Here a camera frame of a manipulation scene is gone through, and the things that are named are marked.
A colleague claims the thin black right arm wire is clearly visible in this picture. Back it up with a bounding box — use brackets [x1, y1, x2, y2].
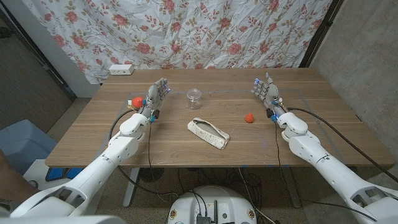
[274, 120, 379, 222]

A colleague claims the cream patterned pen bag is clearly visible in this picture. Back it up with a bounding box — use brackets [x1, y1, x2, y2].
[187, 117, 231, 151]

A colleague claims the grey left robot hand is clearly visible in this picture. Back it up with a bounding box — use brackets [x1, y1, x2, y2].
[141, 77, 171, 118]

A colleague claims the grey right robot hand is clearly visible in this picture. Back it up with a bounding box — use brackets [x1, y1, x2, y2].
[251, 72, 289, 118]

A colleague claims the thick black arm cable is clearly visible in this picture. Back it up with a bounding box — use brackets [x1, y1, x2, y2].
[108, 108, 180, 197]
[286, 107, 398, 184]

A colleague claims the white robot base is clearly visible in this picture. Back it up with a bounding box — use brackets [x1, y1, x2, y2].
[167, 185, 257, 224]

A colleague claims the white robot torso edge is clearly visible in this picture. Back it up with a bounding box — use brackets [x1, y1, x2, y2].
[0, 215, 127, 224]

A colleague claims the black round floor object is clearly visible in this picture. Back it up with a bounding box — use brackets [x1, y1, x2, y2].
[139, 167, 165, 183]

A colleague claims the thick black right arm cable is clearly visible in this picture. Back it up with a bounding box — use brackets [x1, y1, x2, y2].
[286, 107, 398, 184]

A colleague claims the grey table leg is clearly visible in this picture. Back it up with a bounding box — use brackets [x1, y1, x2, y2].
[281, 167, 302, 208]

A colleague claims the blue plastic bin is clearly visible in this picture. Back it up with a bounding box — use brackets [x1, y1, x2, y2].
[0, 119, 58, 175]

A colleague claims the floral backdrop cloth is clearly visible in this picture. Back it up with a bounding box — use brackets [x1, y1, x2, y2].
[21, 0, 333, 85]

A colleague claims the thin black left arm wire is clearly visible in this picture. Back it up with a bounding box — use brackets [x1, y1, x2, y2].
[147, 120, 164, 200]

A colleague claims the thin black arm wire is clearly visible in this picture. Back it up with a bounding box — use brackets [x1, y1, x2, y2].
[274, 120, 379, 222]
[147, 120, 164, 200]

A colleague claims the person leg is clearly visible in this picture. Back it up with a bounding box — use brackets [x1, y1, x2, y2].
[0, 149, 40, 203]

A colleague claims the white table leg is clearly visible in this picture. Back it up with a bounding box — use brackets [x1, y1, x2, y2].
[123, 167, 141, 208]

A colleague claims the white power strip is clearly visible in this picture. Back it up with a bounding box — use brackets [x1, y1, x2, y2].
[108, 64, 135, 76]

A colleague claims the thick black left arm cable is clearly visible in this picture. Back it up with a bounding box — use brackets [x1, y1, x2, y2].
[108, 108, 180, 197]

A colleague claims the clear glass jar cup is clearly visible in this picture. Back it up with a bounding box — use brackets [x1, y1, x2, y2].
[186, 88, 203, 110]

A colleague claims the black backdrop stand pole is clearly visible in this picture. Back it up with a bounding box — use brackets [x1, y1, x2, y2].
[299, 0, 345, 68]

